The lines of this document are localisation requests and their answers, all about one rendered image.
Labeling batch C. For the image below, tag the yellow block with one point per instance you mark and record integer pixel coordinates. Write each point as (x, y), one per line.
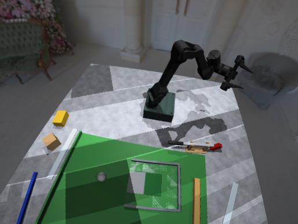
(60, 118)

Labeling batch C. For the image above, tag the tan cube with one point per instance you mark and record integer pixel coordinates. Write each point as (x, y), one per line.
(51, 141)

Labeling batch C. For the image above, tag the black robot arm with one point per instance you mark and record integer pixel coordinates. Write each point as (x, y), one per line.
(181, 51)

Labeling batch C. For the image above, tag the white ball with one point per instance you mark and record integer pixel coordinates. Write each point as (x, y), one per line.
(101, 176)

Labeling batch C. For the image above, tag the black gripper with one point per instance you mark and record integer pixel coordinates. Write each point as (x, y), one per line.
(228, 72)

